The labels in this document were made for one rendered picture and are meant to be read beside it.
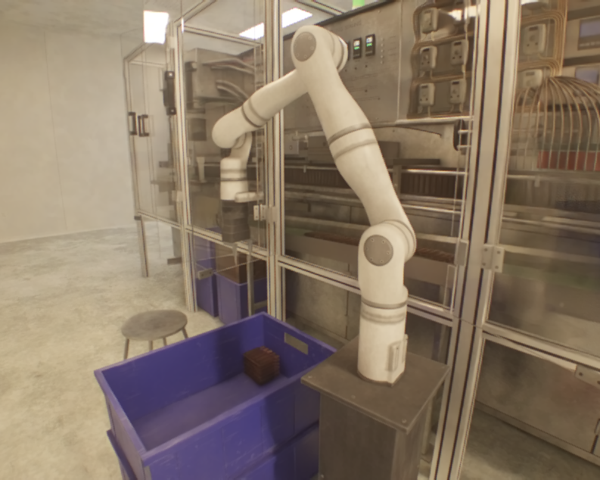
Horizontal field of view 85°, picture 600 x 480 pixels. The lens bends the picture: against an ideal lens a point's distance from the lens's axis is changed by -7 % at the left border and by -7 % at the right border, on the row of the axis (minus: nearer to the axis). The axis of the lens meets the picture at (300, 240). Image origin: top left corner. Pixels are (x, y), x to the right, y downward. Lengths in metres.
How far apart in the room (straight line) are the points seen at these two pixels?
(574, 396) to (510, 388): 0.19
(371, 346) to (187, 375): 0.72
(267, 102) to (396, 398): 0.69
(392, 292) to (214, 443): 0.54
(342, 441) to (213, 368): 0.61
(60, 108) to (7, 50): 0.86
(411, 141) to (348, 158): 0.94
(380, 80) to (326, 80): 1.10
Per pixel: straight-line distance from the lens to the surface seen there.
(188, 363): 1.25
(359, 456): 0.85
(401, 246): 0.65
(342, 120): 0.70
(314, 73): 0.74
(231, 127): 0.91
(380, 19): 1.90
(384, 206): 0.72
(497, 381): 1.46
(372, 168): 0.69
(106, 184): 5.78
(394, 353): 0.74
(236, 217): 0.94
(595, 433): 1.43
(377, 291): 0.68
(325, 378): 0.79
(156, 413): 1.28
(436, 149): 1.55
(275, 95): 0.85
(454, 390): 1.14
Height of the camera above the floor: 1.00
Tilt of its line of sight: 13 degrees down
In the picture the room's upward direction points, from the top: straight up
